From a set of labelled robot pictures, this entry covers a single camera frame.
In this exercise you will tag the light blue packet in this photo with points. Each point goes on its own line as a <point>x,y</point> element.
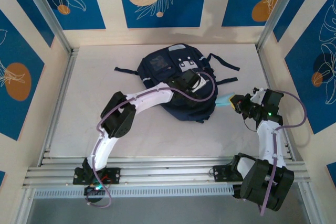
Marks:
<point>223,100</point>

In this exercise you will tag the navy blue backpack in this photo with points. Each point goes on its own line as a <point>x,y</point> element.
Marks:
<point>155,77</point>

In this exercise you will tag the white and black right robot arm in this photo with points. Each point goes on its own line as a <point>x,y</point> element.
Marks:
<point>270,140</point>

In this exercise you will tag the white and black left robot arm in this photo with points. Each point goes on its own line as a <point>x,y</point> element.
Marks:
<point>152,98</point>

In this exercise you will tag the aluminium table edge rails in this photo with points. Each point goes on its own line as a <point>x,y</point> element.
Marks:
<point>168,171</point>

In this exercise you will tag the black controller board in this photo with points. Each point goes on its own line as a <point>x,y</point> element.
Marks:
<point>237,191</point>
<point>92,191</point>

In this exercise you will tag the aluminium side rail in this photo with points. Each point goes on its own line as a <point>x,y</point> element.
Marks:
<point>288,142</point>
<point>61,98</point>

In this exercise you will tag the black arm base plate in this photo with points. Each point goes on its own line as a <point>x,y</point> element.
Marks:
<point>113,175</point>
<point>220,172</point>

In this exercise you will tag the aluminium frame post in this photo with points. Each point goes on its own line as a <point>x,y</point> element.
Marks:
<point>47,9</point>
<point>278,6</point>

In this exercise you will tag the aluminium frame leg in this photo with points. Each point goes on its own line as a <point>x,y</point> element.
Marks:
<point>312,205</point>
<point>25,208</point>

